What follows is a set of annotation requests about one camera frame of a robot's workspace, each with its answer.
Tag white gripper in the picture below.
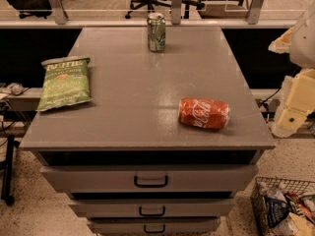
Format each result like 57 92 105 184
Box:
268 28 315 138

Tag green soda can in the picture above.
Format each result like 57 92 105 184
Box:
147 13 165 52

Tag green jalapeno chip bag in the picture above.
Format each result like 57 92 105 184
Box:
37 56 92 112

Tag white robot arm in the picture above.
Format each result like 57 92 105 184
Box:
268 2 315 138

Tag red crushed cola can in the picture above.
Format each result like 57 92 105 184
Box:
178 97 230 130

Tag grey drawer cabinet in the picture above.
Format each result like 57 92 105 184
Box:
19 26 277 236

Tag snack bags in basket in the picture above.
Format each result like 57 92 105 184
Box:
259 183 315 236

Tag top grey drawer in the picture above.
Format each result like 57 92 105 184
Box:
40 164 258 193

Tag grey drawer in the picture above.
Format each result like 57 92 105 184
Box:
40 164 258 193
69 199 235 218
88 217 221 234

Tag bottom grey drawer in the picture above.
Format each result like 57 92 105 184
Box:
88 217 221 234

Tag middle grey drawer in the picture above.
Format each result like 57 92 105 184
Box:
69 199 235 218

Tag crumpled wrapper on shelf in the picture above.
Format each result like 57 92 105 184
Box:
1 83 25 95

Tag black stand leg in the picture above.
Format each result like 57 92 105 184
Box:
1 135 15 207

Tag wire basket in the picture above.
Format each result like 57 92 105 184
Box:
251 177 315 236

